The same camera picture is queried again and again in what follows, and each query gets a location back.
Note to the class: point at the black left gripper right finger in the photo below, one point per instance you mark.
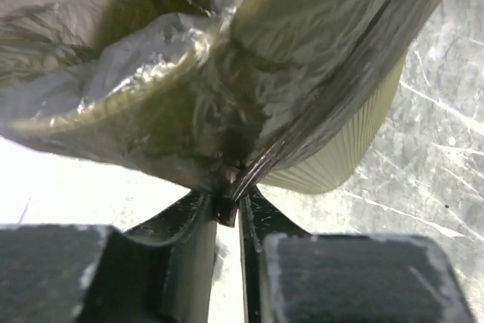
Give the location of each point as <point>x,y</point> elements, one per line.
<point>291,275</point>

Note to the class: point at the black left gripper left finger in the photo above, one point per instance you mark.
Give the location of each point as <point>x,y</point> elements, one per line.
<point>158,271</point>

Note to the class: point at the grey translucent trash bag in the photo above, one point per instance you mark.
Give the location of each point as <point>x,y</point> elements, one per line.
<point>49,53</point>

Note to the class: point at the olive green mesh trash bin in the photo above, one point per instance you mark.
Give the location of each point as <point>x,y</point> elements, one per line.
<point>215,93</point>

